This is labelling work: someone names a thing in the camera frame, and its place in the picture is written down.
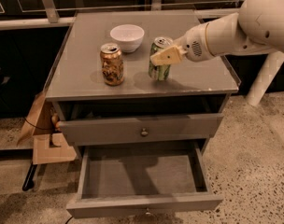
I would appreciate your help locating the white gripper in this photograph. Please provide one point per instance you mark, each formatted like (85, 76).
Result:
(193, 44)

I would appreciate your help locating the green soda can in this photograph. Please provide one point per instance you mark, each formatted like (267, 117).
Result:
(159, 73)

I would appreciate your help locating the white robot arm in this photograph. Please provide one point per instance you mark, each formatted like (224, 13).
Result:
(256, 28)

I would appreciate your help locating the grey drawer cabinet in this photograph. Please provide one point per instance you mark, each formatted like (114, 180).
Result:
(141, 111)

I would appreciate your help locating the gold brown soda can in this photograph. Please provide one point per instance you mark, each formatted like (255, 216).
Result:
(112, 64)

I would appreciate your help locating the grey top drawer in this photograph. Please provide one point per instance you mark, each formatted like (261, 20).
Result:
(92, 132)

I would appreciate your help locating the grey open middle drawer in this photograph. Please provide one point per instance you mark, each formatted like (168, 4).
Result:
(146, 178)

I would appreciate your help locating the white ceramic bowl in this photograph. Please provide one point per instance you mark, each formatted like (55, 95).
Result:
(128, 36)

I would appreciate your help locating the brown paper bag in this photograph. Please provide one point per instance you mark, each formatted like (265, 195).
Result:
(38, 120)

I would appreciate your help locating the metal window railing frame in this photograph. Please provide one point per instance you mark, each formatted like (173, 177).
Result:
(132, 11)

